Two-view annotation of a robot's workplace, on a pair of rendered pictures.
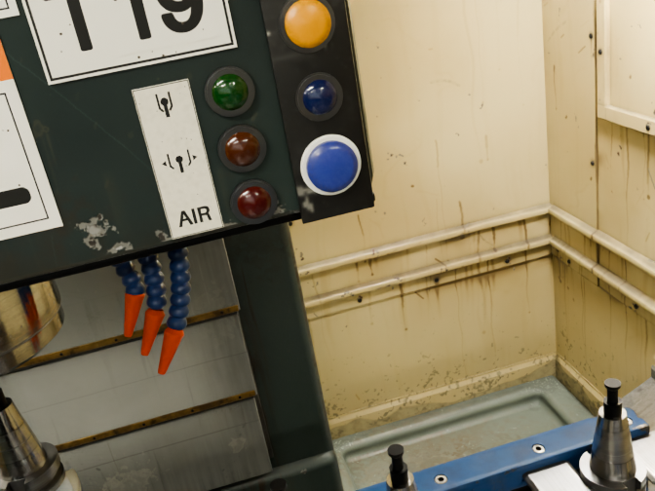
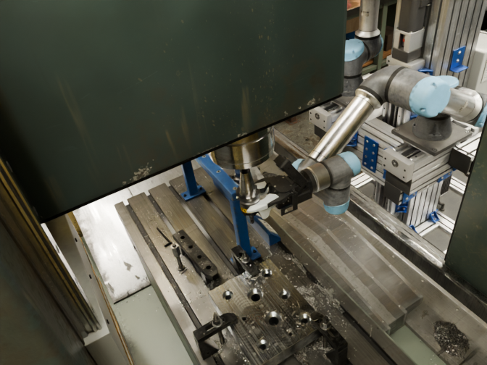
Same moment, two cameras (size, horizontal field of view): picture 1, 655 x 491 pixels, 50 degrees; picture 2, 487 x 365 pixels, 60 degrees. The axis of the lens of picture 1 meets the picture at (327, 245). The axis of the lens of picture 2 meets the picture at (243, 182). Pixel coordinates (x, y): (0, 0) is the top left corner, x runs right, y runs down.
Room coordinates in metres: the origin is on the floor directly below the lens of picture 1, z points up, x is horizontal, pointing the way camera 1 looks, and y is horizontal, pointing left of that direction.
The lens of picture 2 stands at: (0.78, 1.11, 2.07)
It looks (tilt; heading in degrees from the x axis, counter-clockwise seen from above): 39 degrees down; 254
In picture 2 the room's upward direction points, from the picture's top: 8 degrees counter-clockwise
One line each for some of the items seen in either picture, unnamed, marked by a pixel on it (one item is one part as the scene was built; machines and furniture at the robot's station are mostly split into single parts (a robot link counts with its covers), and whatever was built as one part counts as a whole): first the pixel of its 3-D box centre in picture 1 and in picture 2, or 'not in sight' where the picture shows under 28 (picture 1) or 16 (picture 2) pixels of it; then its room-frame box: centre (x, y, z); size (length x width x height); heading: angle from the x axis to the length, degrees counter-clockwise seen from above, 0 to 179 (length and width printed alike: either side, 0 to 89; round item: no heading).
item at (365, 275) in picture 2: not in sight; (319, 245); (0.19, 0.05, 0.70); 0.90 x 0.30 x 0.16; 100
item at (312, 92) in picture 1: (319, 96); not in sight; (0.39, -0.01, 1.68); 0.02 x 0.01 x 0.02; 100
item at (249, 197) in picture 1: (253, 202); not in sight; (0.39, 0.04, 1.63); 0.02 x 0.01 x 0.02; 100
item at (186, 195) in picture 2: not in sight; (186, 166); (0.61, -0.29, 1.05); 0.10 x 0.05 x 0.30; 10
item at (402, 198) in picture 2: not in sight; (420, 177); (-0.39, -0.05, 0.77); 0.36 x 0.10 x 0.09; 11
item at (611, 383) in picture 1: (612, 397); not in sight; (0.55, -0.24, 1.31); 0.02 x 0.02 x 0.03
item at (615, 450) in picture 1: (612, 439); not in sight; (0.55, -0.24, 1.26); 0.04 x 0.04 x 0.07
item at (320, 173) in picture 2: not in sight; (314, 177); (0.34, 0.29, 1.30); 0.08 x 0.05 x 0.08; 96
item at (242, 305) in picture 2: not in sight; (264, 311); (0.58, 0.41, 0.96); 0.29 x 0.23 x 0.05; 100
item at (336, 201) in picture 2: not in sight; (333, 192); (0.27, 0.27, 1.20); 0.11 x 0.08 x 0.11; 106
